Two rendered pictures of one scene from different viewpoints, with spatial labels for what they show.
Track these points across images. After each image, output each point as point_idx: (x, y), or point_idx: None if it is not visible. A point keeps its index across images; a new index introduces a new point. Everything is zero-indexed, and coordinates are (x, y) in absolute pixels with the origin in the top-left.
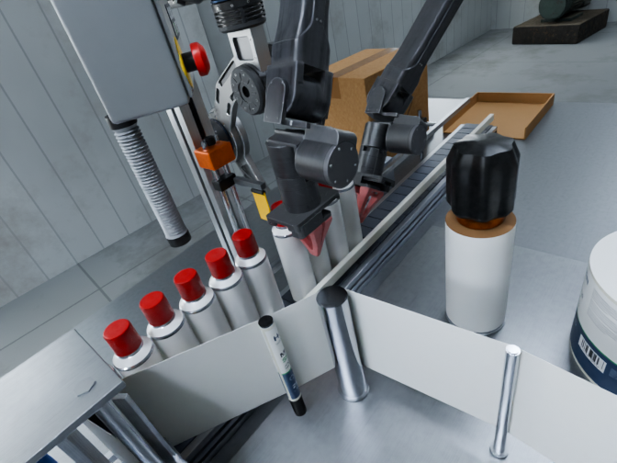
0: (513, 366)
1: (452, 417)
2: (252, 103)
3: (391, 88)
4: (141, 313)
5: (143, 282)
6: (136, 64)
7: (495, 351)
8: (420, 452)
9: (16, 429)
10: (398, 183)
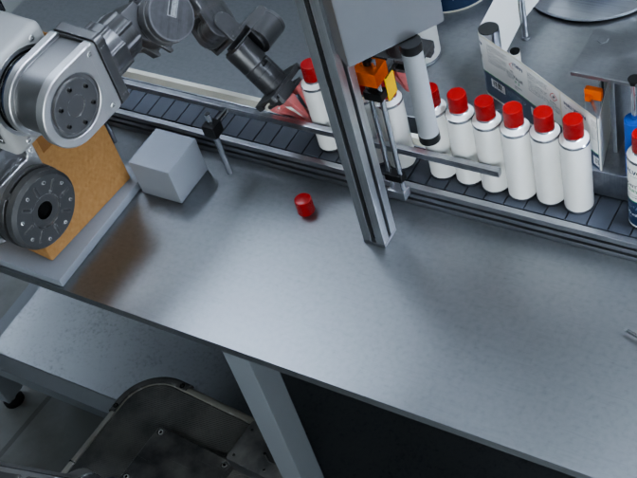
0: None
1: None
2: (64, 211)
3: (223, 8)
4: (420, 349)
5: (359, 386)
6: None
7: None
8: (536, 66)
9: (630, 50)
10: (198, 132)
